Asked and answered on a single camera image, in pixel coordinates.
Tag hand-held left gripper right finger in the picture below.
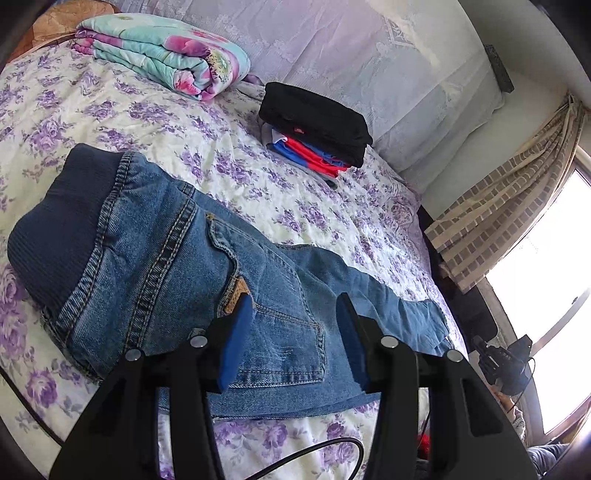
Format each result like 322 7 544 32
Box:
336 292 540 480

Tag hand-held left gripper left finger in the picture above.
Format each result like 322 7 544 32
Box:
48 293 256 480

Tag blue denim pants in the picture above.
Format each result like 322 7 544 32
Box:
7 143 455 418

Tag person's right forearm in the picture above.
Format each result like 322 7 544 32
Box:
508 406 528 445

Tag person's right hand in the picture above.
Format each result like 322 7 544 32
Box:
492 389 519 415

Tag window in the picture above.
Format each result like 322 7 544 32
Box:
485 157 591 437

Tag person's leg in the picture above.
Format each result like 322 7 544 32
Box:
526 443 571 477

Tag beige checked curtain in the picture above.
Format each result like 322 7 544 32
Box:
424 95 587 294

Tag purple floral bed sheet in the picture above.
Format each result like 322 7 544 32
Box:
0 44 467 480

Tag folded red garment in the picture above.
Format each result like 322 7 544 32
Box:
281 135 345 169

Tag folded blue garment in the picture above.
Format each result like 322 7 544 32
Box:
270 137 345 167

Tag stack of folded clothes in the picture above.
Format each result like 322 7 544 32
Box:
259 82 374 168

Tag white lace cover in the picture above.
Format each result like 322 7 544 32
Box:
113 0 506 169

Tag folded floral quilt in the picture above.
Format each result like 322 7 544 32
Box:
74 14 251 101

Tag brown pillow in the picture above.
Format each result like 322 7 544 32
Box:
9 0 122 63

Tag black cable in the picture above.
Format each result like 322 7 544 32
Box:
256 436 365 480

